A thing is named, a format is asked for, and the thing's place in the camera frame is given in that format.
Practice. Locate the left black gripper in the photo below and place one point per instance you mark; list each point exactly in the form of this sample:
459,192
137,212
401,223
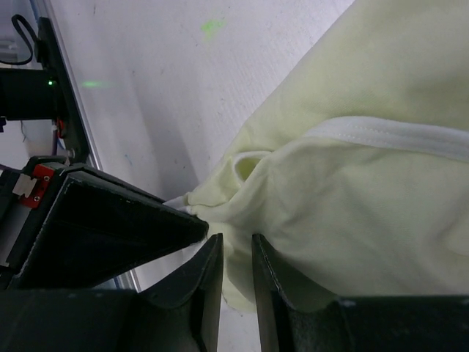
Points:
72,226

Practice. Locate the aluminium mounting rail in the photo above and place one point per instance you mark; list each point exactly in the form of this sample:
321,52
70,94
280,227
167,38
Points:
98,118

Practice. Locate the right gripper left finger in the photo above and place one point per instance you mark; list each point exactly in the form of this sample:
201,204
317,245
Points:
179,313

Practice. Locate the pale green underwear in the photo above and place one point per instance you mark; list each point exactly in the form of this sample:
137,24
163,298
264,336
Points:
356,167

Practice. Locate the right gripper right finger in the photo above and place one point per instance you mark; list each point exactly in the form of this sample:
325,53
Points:
296,314

